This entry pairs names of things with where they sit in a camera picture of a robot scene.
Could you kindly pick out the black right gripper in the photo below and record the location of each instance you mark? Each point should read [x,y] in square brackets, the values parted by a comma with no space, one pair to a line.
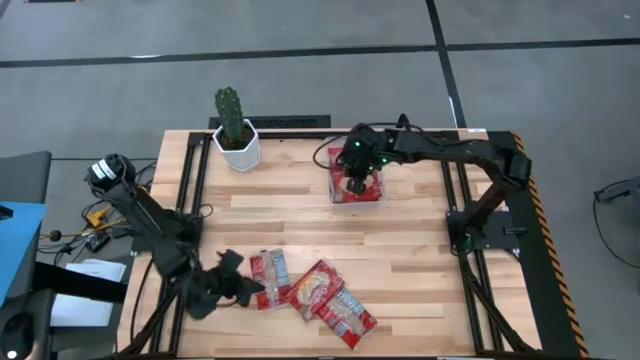
[365,150]

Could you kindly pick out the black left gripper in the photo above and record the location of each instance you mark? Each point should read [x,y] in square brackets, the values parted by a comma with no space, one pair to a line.
[220,287]

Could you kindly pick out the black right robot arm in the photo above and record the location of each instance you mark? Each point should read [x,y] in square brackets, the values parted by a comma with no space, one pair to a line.
[450,145]

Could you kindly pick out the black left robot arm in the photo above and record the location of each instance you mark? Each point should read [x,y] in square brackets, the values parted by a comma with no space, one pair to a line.
[150,225]

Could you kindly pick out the clear plastic bin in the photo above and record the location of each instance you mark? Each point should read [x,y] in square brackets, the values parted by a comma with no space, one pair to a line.
[357,203]

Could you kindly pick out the black perforated strip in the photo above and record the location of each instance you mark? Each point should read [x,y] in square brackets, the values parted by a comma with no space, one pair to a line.
[280,122]

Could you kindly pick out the white hexagonal plant pot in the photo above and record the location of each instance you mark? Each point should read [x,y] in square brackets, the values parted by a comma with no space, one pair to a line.
[245,155]

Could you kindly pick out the green cactus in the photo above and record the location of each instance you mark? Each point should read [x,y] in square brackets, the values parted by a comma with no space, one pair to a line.
[230,115]

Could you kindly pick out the small black device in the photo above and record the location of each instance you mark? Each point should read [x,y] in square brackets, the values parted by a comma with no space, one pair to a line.
[98,241]

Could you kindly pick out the yellow connector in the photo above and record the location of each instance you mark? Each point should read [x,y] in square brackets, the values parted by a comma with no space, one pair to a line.
[96,218]

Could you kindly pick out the white paper sheets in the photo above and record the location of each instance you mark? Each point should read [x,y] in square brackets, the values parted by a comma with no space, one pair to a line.
[85,305]

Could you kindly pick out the black panel with hazard stripes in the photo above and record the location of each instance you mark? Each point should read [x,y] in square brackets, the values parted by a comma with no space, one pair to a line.
[540,280]

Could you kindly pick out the blue panel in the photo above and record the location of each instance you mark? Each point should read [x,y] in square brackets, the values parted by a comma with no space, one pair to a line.
[17,240]

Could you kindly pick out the grey floor object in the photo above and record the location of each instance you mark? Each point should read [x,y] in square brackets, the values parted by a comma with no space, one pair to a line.
[620,189]

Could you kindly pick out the black aluminium rail frame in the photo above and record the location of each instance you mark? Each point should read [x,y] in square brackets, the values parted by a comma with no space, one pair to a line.
[295,135]

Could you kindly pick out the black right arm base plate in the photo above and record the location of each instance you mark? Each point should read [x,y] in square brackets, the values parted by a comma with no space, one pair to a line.
[500,232]

